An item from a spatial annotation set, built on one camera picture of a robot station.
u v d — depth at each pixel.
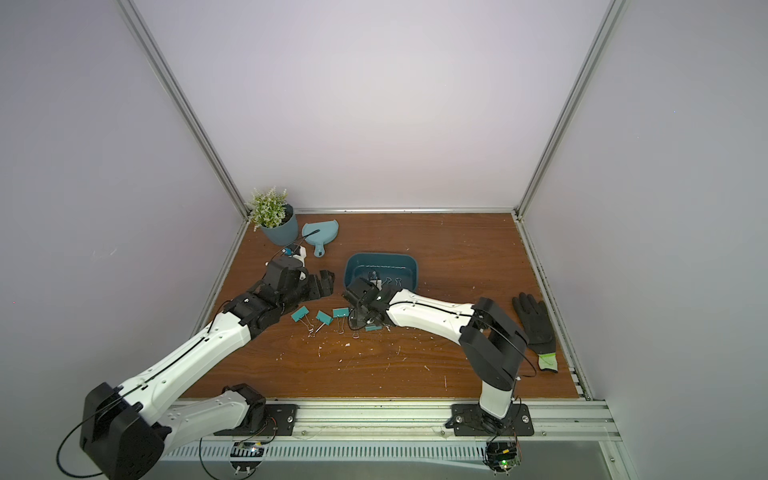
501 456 0.68
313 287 0.71
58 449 0.39
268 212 0.98
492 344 0.45
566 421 0.74
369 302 0.64
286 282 0.60
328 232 1.22
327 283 0.72
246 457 0.71
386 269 1.04
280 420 0.73
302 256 0.72
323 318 0.90
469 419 0.72
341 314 0.92
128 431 0.37
